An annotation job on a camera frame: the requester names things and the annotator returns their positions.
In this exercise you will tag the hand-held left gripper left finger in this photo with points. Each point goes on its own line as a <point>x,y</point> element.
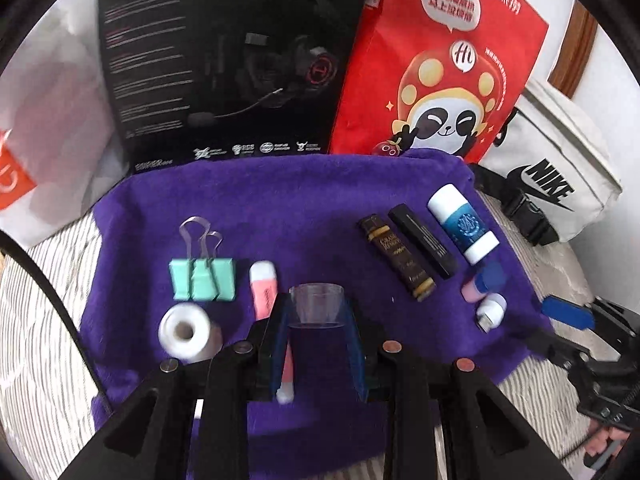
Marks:
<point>280,355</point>

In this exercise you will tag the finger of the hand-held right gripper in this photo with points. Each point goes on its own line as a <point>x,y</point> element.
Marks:
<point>567,312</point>
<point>557,349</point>

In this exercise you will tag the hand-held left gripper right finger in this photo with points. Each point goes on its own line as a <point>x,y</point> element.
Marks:
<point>357,360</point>

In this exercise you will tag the clear plastic cup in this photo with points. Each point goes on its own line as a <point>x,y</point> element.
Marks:
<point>316,305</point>

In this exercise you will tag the pink tube with white cap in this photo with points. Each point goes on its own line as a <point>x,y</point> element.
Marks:
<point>262,285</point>

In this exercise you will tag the white USB night light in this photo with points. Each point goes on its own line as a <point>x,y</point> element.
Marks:
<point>492,310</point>

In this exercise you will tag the pink and blue eraser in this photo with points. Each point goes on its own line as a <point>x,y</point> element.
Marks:
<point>487,277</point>

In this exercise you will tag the white tape roll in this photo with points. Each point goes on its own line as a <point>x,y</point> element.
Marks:
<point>187,332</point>

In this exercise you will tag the mint green binder clip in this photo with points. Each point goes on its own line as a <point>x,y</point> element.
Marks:
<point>202,280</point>

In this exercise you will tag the black gold-labelled lighter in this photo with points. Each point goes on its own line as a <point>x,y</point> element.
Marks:
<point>395,255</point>

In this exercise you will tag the plain black lighter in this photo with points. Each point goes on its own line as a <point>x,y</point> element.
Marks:
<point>425,242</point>

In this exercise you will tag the white tube with blue label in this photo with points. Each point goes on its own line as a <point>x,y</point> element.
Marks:
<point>462,225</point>

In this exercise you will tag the person's right hand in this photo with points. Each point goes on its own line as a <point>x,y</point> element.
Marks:
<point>600,447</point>

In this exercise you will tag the purple towel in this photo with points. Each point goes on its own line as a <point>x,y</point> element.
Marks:
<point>310,210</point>

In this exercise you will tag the white waist bag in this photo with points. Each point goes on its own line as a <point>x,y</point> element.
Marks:
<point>565,145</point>

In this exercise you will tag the striped bedsheet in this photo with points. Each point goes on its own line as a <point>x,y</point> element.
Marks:
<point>45,320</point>

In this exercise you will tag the red panda print paper bag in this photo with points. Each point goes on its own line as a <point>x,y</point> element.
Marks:
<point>440,60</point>

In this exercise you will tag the black headset box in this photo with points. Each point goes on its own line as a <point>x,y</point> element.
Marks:
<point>200,60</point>

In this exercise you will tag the white plastic shopping bag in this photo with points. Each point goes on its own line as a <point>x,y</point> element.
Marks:
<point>55,135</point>

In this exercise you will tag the brown wooden door frame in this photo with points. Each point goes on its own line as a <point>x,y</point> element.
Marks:
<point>575,45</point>

